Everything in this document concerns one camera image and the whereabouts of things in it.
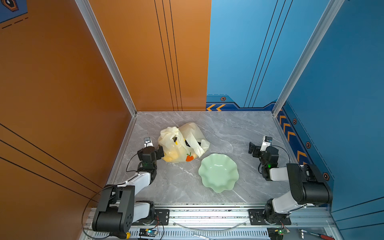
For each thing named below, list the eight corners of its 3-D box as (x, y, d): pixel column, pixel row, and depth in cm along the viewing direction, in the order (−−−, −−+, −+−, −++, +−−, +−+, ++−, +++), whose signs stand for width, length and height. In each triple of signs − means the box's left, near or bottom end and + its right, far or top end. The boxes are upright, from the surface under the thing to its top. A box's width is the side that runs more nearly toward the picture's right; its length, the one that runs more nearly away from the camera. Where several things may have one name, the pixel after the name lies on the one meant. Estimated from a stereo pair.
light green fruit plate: (198, 193, 83) (198, 190, 78) (198, 158, 96) (198, 153, 92) (239, 193, 83) (241, 190, 78) (233, 158, 96) (235, 153, 92)
